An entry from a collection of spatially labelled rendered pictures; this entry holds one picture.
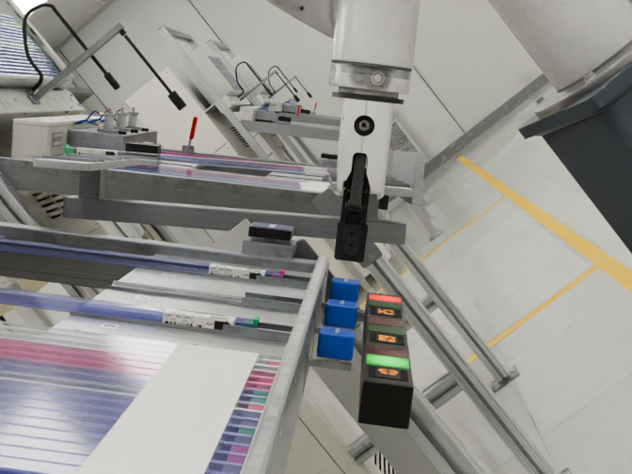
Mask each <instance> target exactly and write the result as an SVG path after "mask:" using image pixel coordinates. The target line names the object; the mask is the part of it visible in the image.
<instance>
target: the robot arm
mask: <svg viewBox="0 0 632 474"><path fill-rule="evenodd" d="M266 1H268V2H269V3H271V4H272V5H274V6H275V7H277V8H279V9H281V10H282V11H284V12H286V13H288V14H289V15H291V16H293V17H294V18H295V19H297V20H299V21H300V22H302V23H304V24H307V25H308V26H310V27H312V28H314V29H316V30H317V31H319V32H321V33H323V34H325V35H327V36H328V37H330V38H332V39H334V43H333V52H332V60H331V61H332V62H331V69H330V76H329V85H330V86H334V87H339V92H332V97H339V98H343V103H342V111H341V120H340V138H339V149H338V166H337V191H338V192H339V193H340V194H341V195H342V193H343V196H342V207H341V216H340V221H339V222H338V229H337V237H336V245H335V254H334V258H335V259H336V260H340V261H355V262H362V261H364V257H365V249H366V241H367V233H368V225H369V224H366V221H367V213H368V206H369V201H370V190H371V192H372V193H373V194H377V199H380V198H382V197H383V196H384V191H385V183H386V174H387V158H388V150H389V142H390V136H391V127H392V112H393V104H394V103H397V104H403V102H404V100H401V99H398V98H399V93H401V94H409V91H410V84H411V76H412V68H413V60H414V53H415V45H416V37H417V30H418V22H419V8H420V0H266ZM488 1H489V3H490V4H491V5H492V7H493V8H494V9H495V10H496V12H497V13H498V15H499V16H500V17H501V19H502V20H503V21H504V23H505V24H507V26H508V27H509V28H510V30H511V31H512V32H513V34H514V35H515V36H516V38H517V39H518V40H519V42H520V43H521V44H522V46H523V47H524V48H525V50H526V51H527V52H528V54H529V55H530V57H531V58H532V59H533V60H534V62H535V63H536V64H537V66H538V67H539V68H540V70H541V71H542V72H543V74H544V75H545V77H546V78H547V79H548V81H549V82H550V83H551V84H552V86H553V87H554V88H553V89H551V90H550V91H549V92H548V93H547V94H546V95H545V96H543V95H542V96H540V97H538V98H537V99H536V100H535V102H536V103H537V104H536V106H535V107H534V109H533V112H534V113H535V115H536V116H537V117H538V118H539V119H543V118H546V117H549V116H551V115H553V114H555V113H557V112H559V111H561V110H562V109H563V108H565V107H567V106H568V105H570V104H572V103H574V102H576V101H577V100H579V99H580V98H582V97H583V96H585V95H586V94H588V93H590V92H591V91H592V90H594V89H595V88H597V87H599V86H600V85H602V84H603V83H605V82H606V81H607V80H608V79H609V78H611V77H612V76H613V75H615V74H616V73H617V72H619V71H620V70H622V69H623V68H624V67H626V66H627V65H628V64H630V63H631V62H632V0H488ZM365 123H366V124H365ZM367 155H368V160H367ZM366 161H367V168H366ZM366 189H367V193H363V192H366ZM348 190H350V191H348ZM362 212H363V213H362Z"/></svg>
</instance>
